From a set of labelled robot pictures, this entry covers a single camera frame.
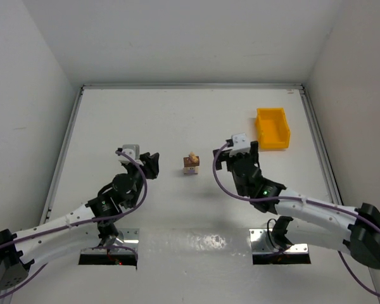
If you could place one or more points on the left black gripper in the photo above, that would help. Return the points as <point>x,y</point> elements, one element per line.
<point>144,163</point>

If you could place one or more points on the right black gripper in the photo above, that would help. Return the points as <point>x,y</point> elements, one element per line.
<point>240,158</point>

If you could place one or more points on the brown wood block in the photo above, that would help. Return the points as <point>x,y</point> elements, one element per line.
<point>190,162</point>

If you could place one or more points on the yellow plastic bin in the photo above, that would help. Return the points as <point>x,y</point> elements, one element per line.
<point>272,128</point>

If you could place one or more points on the wooden helicopter toy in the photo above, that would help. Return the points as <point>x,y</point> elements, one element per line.
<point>193,157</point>

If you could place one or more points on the beige windowed wood block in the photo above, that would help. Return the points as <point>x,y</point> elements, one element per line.
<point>191,168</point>

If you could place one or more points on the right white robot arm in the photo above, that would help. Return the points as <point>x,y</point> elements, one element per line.
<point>351,230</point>

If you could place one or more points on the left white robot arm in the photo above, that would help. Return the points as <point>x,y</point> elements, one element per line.
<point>90,225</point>

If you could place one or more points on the white front cover board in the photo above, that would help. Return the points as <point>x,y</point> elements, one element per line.
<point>199,266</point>

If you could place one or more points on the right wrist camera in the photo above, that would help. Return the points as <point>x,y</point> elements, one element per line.
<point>239,144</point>

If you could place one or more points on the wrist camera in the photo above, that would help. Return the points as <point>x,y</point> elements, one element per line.
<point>239,144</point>
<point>129,153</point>

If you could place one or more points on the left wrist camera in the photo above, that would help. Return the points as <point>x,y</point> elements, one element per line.
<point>129,153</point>

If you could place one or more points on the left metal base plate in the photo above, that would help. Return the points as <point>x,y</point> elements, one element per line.
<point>126,241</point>

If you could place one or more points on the metal base plate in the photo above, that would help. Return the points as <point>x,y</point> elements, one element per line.
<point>126,241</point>
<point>262,244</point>

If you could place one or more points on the aluminium table frame rail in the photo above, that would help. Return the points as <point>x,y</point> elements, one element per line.
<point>174,120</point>

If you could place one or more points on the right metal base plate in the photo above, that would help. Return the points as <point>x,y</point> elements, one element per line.
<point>262,244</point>

